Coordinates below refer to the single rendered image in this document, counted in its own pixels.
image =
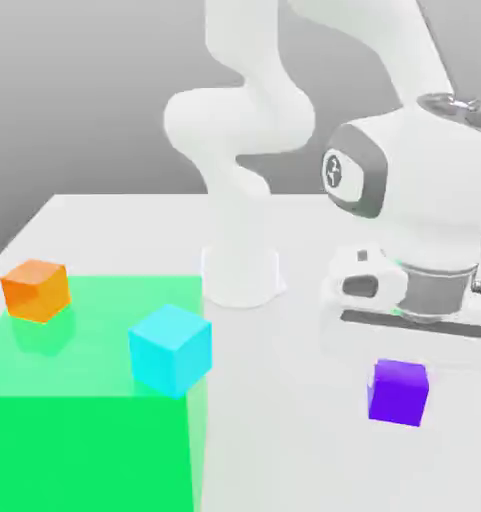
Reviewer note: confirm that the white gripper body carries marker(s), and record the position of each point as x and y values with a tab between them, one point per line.
404	324

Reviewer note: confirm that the small orange cube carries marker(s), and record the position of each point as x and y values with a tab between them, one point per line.
36	292

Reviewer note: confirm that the small purple cube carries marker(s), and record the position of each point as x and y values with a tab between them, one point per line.
400	394

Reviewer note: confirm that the large green box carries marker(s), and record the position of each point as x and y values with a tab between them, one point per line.
84	440

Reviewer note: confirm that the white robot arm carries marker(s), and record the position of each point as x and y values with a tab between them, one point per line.
264	120

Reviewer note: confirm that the small cyan cube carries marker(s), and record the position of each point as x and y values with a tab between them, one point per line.
170	352

